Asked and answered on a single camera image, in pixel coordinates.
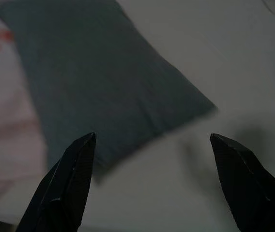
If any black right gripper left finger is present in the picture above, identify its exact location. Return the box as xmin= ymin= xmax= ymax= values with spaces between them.
xmin=15 ymin=132 xmax=97 ymax=232

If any white blanket with pink print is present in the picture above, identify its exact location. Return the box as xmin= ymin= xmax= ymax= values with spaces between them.
xmin=0 ymin=7 xmax=48 ymax=206

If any white mattress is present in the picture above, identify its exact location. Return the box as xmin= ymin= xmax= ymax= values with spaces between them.
xmin=0 ymin=0 xmax=275 ymax=232

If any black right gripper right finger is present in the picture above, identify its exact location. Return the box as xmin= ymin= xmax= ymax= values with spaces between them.
xmin=209 ymin=133 xmax=275 ymax=232

